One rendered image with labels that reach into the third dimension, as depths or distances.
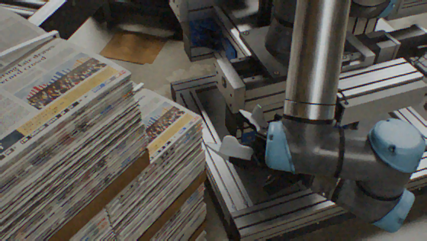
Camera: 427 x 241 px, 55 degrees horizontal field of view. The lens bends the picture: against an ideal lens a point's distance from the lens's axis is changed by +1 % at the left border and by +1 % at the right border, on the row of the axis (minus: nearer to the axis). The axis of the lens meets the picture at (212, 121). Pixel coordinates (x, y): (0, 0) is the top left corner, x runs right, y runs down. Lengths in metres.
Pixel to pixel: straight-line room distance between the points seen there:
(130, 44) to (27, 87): 1.99
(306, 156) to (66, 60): 0.40
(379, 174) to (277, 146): 0.15
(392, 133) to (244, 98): 0.54
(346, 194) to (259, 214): 0.77
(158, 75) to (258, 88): 1.33
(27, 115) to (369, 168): 0.48
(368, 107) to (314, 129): 0.58
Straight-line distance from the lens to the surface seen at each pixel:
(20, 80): 0.68
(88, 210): 0.73
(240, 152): 0.77
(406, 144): 0.63
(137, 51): 2.56
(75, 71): 0.67
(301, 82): 0.60
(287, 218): 1.47
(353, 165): 0.63
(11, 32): 0.80
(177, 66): 2.42
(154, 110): 0.92
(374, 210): 0.71
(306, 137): 0.61
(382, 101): 1.19
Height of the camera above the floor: 1.45
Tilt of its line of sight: 45 degrees down
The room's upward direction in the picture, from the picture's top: straight up
